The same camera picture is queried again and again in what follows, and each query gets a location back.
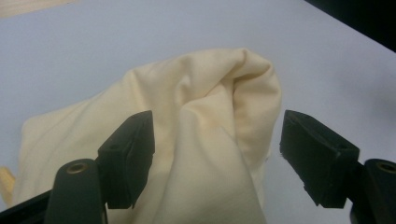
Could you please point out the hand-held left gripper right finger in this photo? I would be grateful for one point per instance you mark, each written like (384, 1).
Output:
(317, 158)

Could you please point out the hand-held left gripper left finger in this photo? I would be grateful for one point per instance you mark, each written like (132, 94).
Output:
(127, 158)

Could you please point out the cream cloth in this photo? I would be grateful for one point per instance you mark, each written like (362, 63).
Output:
(202, 124)

